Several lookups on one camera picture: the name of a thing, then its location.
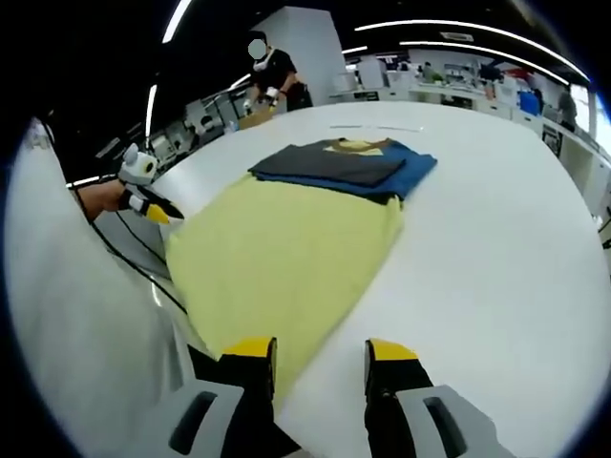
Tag white cabinet counter row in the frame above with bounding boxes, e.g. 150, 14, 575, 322
328, 71, 545, 125

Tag white square pillar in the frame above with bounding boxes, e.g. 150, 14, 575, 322
252, 5, 345, 109

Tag person's left hand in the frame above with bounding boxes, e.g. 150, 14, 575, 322
96, 179, 129, 215

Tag person's white printed shirt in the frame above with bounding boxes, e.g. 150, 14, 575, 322
4, 116, 225, 458

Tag thin black cable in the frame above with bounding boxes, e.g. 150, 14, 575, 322
113, 209, 171, 279

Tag thick black cable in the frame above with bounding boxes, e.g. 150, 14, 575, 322
70, 186, 190, 315

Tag brown garment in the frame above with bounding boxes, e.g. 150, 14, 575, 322
238, 107, 276, 130

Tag white side counter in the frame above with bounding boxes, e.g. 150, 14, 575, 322
541, 118, 611, 225

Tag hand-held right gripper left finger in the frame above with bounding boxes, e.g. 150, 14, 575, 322
137, 336, 303, 458

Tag yellow garment blue grey sleeves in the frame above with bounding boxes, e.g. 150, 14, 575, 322
165, 136, 439, 406

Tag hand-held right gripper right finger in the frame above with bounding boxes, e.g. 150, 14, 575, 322
363, 337, 519, 458

